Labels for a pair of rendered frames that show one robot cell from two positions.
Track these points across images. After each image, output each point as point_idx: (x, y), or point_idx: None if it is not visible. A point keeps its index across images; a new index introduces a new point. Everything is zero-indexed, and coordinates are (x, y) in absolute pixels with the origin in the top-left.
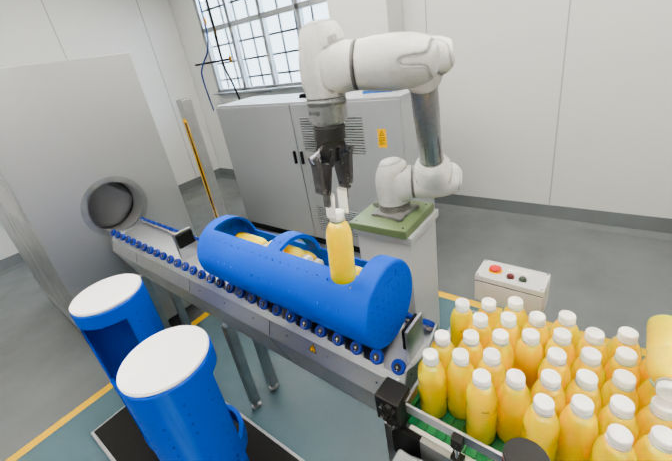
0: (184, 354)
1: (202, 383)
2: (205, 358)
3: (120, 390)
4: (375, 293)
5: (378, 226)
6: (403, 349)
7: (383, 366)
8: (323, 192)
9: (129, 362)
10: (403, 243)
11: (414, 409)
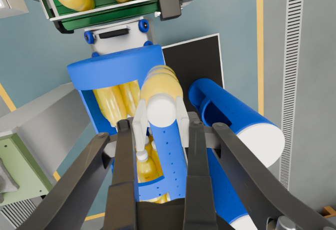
0: (248, 142)
1: (242, 119)
2: (239, 130)
3: (284, 142)
4: (137, 51)
5: (27, 166)
6: (123, 41)
7: (148, 40)
8: (222, 126)
9: (271, 159)
10: (21, 134)
11: None
